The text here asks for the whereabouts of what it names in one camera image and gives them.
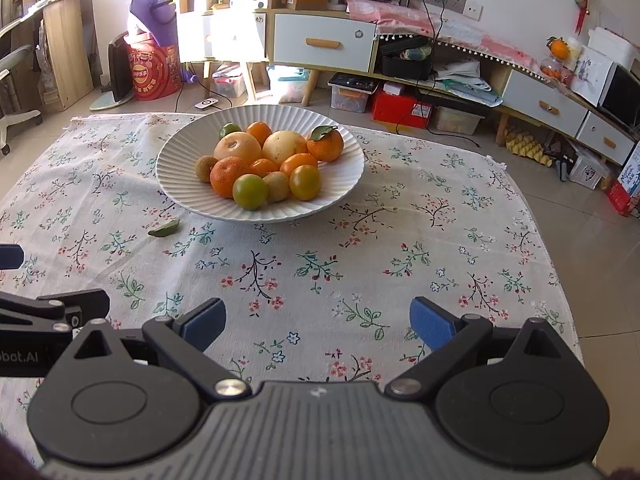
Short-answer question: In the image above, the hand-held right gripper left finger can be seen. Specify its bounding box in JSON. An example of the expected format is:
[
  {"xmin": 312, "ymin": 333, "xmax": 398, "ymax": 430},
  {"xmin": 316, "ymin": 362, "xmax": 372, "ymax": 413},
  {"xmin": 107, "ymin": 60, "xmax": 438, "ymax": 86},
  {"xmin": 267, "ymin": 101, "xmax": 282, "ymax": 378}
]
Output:
[{"xmin": 52, "ymin": 298, "xmax": 251, "ymax": 403}]

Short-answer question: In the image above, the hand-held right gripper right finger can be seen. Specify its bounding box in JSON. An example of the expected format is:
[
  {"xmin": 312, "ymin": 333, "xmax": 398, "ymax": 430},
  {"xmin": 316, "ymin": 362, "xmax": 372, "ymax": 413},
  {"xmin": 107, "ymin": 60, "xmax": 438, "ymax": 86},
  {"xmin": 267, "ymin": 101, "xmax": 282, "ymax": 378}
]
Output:
[{"xmin": 385, "ymin": 297, "xmax": 583, "ymax": 402}]

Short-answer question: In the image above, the black upright panel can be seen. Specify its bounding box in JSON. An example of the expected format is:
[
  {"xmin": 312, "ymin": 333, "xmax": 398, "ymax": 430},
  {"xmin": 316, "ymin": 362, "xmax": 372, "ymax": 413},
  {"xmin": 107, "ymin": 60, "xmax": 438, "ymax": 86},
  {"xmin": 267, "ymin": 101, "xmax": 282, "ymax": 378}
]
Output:
[{"xmin": 107, "ymin": 31, "xmax": 136, "ymax": 102}]

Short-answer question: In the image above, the purple plush toy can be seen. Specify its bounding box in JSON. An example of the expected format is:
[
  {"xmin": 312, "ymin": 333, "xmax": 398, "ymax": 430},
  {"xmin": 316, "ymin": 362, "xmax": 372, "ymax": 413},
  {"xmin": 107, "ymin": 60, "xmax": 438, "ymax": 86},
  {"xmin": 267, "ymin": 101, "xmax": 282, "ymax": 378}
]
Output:
[{"xmin": 127, "ymin": 0, "xmax": 198, "ymax": 83}]

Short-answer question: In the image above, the glass jar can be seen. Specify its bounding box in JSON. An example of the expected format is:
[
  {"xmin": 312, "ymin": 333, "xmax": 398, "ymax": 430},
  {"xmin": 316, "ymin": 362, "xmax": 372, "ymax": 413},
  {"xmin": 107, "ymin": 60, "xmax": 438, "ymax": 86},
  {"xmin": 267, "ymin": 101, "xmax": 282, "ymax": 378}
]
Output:
[{"xmin": 540, "ymin": 57, "xmax": 573, "ymax": 83}]

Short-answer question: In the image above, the black flat box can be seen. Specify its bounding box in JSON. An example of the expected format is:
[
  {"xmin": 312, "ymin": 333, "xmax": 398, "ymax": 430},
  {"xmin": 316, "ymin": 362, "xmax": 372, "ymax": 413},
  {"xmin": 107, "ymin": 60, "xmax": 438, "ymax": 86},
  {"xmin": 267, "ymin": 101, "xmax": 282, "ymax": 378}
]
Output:
[{"xmin": 328, "ymin": 72, "xmax": 379, "ymax": 95}]

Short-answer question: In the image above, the red cardboard box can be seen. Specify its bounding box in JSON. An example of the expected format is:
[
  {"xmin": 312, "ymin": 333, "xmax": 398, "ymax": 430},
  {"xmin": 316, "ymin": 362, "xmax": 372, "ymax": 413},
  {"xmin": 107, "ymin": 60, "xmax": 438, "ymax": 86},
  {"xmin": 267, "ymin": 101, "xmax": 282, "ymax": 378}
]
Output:
[{"xmin": 371, "ymin": 85, "xmax": 433, "ymax": 123}]

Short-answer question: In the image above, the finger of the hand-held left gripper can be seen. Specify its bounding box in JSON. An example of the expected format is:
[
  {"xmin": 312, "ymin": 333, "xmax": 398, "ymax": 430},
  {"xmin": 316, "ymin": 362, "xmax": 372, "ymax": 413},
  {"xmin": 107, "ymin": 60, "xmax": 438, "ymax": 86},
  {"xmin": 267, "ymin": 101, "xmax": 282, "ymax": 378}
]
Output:
[
  {"xmin": 0, "ymin": 245, "xmax": 25, "ymax": 271},
  {"xmin": 0, "ymin": 289, "xmax": 111, "ymax": 333}
]

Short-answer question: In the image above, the red gift box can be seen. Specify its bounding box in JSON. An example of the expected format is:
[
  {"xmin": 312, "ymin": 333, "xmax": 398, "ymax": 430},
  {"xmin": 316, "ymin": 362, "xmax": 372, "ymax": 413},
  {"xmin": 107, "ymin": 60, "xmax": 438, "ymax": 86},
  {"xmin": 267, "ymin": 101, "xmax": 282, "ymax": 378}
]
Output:
[{"xmin": 606, "ymin": 180, "xmax": 640, "ymax": 217}]

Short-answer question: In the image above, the clear shallow box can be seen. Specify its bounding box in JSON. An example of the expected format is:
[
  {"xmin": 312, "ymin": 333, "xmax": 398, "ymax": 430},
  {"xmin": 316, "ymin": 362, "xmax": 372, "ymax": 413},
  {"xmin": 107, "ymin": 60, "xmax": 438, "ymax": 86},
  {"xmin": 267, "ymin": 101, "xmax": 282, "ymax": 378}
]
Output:
[{"xmin": 430, "ymin": 105, "xmax": 486, "ymax": 136}]

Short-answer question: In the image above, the grey office chair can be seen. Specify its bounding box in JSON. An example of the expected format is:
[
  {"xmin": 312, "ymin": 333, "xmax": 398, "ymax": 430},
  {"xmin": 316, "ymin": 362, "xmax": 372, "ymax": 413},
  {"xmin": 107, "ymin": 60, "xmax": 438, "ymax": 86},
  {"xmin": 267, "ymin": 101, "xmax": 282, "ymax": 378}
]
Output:
[{"xmin": 0, "ymin": 45, "xmax": 43, "ymax": 156}]

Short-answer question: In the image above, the tangerine with green leaf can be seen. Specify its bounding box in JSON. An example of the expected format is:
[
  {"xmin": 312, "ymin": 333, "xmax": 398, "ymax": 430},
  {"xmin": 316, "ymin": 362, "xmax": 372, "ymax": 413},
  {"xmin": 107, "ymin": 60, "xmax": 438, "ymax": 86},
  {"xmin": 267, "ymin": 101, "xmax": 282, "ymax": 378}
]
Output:
[{"xmin": 306, "ymin": 125, "xmax": 345, "ymax": 163}]

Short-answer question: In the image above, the loose green leaf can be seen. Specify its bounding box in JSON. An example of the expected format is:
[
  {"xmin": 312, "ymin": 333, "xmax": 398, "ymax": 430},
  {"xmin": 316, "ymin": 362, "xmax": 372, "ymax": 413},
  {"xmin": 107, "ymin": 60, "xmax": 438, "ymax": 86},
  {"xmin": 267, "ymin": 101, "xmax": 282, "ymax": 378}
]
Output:
[{"xmin": 148, "ymin": 218, "xmax": 181, "ymax": 239}]

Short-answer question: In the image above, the stack of papers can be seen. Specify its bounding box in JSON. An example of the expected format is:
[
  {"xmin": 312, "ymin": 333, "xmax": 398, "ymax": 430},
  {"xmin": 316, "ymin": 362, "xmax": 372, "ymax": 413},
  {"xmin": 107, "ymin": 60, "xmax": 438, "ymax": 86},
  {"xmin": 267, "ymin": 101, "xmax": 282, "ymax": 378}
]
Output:
[{"xmin": 432, "ymin": 57, "xmax": 503, "ymax": 106}]

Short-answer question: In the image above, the black storage case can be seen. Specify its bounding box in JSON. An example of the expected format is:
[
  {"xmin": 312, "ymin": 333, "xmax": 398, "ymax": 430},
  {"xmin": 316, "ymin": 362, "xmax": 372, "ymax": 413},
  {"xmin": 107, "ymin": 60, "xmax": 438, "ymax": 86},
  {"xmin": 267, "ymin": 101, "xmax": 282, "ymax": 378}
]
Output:
[{"xmin": 380, "ymin": 35, "xmax": 435, "ymax": 81}]

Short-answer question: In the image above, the red printed bucket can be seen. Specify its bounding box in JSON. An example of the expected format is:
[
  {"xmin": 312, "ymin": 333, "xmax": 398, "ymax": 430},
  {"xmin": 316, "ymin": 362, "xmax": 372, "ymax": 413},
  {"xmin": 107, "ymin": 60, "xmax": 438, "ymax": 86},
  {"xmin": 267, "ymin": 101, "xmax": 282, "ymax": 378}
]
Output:
[{"xmin": 127, "ymin": 42, "xmax": 183, "ymax": 102}]

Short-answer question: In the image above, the orange fruit ornament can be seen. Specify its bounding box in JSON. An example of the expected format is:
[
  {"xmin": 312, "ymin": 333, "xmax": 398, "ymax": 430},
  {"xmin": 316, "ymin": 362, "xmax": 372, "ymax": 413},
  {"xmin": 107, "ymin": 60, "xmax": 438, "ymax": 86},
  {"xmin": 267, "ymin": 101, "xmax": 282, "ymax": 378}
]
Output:
[{"xmin": 546, "ymin": 36, "xmax": 571, "ymax": 61}]

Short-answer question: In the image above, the orange tangerine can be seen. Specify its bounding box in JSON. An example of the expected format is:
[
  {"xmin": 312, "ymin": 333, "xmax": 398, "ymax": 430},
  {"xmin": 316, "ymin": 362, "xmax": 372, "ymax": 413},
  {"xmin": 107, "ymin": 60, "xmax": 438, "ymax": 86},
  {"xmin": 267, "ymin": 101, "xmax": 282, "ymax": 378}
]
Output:
[{"xmin": 209, "ymin": 156, "xmax": 251, "ymax": 199}]

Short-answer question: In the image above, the yellow-orange round pear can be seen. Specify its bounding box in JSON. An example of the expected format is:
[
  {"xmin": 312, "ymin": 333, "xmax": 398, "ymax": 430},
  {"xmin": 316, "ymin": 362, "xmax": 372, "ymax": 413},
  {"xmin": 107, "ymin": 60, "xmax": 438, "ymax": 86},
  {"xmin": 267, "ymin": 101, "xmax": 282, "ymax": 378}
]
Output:
[{"xmin": 214, "ymin": 131, "xmax": 263, "ymax": 165}]

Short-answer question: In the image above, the translucent storage bin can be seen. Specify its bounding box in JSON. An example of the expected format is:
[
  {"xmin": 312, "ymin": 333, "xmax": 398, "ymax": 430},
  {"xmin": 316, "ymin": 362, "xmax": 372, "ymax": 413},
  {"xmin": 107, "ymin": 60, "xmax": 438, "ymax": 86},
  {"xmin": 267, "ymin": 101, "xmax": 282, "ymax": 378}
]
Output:
[{"xmin": 267, "ymin": 65, "xmax": 311, "ymax": 106}]

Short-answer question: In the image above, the white foam box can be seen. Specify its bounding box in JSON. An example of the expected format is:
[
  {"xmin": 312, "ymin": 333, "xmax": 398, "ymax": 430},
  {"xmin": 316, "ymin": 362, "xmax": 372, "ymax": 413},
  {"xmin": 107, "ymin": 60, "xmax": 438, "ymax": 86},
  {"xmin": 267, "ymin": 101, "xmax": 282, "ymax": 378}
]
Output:
[{"xmin": 587, "ymin": 27, "xmax": 640, "ymax": 66}]

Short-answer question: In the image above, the white ribbed plate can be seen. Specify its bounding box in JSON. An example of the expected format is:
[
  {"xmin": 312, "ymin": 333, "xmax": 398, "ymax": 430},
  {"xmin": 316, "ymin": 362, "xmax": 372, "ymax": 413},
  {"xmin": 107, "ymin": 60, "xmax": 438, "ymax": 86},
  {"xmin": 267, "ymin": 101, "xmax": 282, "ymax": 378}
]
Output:
[{"xmin": 156, "ymin": 105, "xmax": 366, "ymax": 223}]

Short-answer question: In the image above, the white printed storage box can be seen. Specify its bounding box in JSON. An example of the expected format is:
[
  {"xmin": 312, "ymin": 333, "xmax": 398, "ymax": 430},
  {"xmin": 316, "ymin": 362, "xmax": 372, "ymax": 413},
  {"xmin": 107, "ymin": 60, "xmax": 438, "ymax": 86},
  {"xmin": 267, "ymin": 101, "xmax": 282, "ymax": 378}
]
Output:
[{"xmin": 567, "ymin": 152, "xmax": 611, "ymax": 191}]

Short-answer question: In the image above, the pale blue round base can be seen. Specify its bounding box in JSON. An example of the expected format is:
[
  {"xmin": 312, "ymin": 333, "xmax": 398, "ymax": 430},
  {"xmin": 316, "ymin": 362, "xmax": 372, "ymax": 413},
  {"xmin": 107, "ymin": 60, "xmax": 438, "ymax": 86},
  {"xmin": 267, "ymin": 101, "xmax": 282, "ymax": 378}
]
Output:
[{"xmin": 89, "ymin": 92, "xmax": 136, "ymax": 112}]

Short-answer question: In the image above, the pink fringed cloth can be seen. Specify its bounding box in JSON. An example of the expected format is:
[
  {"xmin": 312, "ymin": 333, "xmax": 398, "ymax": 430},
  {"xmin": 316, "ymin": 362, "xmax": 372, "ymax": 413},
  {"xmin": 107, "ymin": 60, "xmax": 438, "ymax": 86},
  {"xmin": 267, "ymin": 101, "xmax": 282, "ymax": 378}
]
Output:
[{"xmin": 346, "ymin": 0, "xmax": 546, "ymax": 81}]

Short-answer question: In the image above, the yellow egg tray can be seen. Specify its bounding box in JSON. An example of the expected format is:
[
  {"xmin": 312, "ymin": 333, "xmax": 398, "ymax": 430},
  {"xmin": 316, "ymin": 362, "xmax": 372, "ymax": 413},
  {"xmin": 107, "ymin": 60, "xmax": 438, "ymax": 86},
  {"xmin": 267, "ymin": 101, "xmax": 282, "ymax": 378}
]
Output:
[{"xmin": 505, "ymin": 125, "xmax": 553, "ymax": 167}]

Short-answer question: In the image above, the white drawer wooden handle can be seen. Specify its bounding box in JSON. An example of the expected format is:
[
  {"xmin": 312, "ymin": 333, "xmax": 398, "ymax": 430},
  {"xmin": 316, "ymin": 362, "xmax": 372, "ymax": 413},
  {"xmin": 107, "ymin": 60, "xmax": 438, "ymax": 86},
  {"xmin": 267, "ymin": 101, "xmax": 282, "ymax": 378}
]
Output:
[
  {"xmin": 501, "ymin": 67, "xmax": 588, "ymax": 137},
  {"xmin": 272, "ymin": 12, "xmax": 377, "ymax": 73},
  {"xmin": 575, "ymin": 111, "xmax": 636, "ymax": 166}
]

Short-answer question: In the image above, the white desk calendar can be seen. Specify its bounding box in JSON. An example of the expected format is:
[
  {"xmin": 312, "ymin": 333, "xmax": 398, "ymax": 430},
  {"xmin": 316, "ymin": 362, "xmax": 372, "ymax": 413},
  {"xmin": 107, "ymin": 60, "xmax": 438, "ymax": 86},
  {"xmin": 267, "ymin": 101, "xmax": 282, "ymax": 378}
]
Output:
[{"xmin": 570, "ymin": 47, "xmax": 613, "ymax": 107}]

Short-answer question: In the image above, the floral tablecloth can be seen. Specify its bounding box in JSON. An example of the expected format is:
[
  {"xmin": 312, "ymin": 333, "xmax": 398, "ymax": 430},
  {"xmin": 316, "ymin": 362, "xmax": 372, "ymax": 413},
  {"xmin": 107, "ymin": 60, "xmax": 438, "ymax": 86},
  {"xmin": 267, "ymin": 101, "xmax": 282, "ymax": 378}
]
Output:
[{"xmin": 0, "ymin": 112, "xmax": 581, "ymax": 466}]

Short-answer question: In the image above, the blue and white carton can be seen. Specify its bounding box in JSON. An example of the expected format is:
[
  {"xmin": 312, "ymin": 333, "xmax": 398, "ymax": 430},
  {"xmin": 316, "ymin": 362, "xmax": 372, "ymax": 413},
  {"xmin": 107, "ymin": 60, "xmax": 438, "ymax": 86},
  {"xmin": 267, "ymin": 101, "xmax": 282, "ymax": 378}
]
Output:
[{"xmin": 617, "ymin": 142, "xmax": 640, "ymax": 193}]

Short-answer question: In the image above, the black microwave oven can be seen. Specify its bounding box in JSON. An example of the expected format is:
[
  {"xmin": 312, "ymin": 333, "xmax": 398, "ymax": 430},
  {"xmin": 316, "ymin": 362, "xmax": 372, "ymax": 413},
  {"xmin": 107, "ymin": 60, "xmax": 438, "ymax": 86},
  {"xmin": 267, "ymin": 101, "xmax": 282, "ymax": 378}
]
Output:
[{"xmin": 597, "ymin": 62, "xmax": 640, "ymax": 121}]

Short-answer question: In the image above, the wooden side cabinet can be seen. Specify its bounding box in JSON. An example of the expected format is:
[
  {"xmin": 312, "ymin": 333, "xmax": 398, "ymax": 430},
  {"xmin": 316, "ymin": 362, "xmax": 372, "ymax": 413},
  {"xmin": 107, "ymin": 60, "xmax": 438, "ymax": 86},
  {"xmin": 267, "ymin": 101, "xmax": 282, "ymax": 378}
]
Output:
[{"xmin": 0, "ymin": 0, "xmax": 96, "ymax": 113}]

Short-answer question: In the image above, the pale yellow round pear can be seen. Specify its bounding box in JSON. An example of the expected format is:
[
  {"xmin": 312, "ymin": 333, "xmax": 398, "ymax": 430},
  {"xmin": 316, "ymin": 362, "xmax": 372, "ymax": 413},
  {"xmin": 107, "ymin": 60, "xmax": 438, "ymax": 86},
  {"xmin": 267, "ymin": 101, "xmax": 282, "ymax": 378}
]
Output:
[{"xmin": 262, "ymin": 130, "xmax": 308, "ymax": 165}]

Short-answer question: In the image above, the clear plastic bin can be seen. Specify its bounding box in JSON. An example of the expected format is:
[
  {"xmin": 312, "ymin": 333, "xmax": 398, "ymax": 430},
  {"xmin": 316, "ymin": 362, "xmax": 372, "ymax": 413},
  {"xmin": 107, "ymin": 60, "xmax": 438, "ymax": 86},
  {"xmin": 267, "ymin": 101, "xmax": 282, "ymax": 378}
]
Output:
[{"xmin": 212, "ymin": 64, "xmax": 247, "ymax": 98}]

